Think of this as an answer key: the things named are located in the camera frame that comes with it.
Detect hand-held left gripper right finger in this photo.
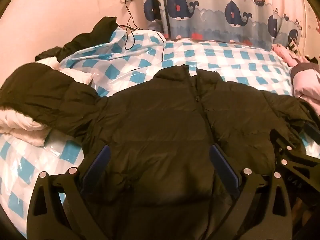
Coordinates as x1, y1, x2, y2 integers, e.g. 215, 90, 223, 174
209, 144, 292, 240

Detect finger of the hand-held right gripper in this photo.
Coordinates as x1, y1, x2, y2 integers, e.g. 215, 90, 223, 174
269, 128, 320, 171
300, 101, 320, 143

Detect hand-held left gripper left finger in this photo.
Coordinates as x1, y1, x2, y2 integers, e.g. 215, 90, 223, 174
27, 144, 111, 240

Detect black puffer jacket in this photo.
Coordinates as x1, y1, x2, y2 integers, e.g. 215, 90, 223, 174
0, 62, 313, 240

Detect pink and grey jacket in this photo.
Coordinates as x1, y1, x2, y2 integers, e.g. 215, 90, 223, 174
289, 60, 320, 99

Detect pink cloth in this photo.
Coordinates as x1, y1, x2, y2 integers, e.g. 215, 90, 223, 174
271, 43, 304, 67

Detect black white striped cloth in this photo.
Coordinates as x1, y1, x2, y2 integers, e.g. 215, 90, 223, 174
286, 39, 300, 54

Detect white puffer jacket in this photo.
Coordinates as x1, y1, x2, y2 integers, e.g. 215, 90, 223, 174
0, 56, 93, 147

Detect blue checked bed cover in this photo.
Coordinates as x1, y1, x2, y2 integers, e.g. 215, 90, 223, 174
0, 26, 320, 240

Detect dark crumpled jacket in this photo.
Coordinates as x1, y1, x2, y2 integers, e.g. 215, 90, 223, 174
35, 16, 118, 62

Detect whale print curtain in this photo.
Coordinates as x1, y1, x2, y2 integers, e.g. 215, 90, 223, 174
139, 0, 307, 52

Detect black cable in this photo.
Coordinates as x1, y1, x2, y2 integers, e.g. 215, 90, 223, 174
117, 1, 165, 63

